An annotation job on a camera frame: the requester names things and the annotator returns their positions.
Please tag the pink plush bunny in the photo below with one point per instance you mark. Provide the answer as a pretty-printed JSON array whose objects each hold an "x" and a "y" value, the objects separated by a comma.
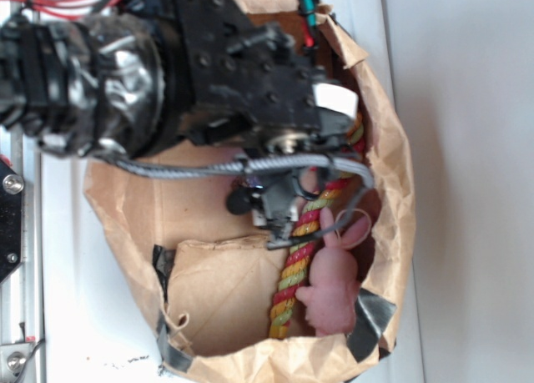
[{"x": 330, "y": 296}]

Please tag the small grey camera module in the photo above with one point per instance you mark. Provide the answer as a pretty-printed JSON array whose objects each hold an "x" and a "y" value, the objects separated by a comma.
[{"x": 272, "y": 201}]

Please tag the aluminium frame rail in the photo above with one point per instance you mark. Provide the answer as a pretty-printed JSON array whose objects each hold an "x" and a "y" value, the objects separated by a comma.
[{"x": 23, "y": 351}]

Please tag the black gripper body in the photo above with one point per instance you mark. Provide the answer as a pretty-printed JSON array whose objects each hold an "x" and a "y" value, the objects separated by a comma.
[{"x": 230, "y": 82}]

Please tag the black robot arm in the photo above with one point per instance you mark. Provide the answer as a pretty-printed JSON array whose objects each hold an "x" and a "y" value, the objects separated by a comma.
[{"x": 135, "y": 77}]

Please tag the brown paper bag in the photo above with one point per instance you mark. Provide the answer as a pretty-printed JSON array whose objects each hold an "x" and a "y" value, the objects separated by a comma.
[{"x": 203, "y": 280}]

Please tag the black metal bracket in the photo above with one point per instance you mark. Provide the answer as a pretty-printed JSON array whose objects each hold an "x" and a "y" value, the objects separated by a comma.
[{"x": 11, "y": 219}]

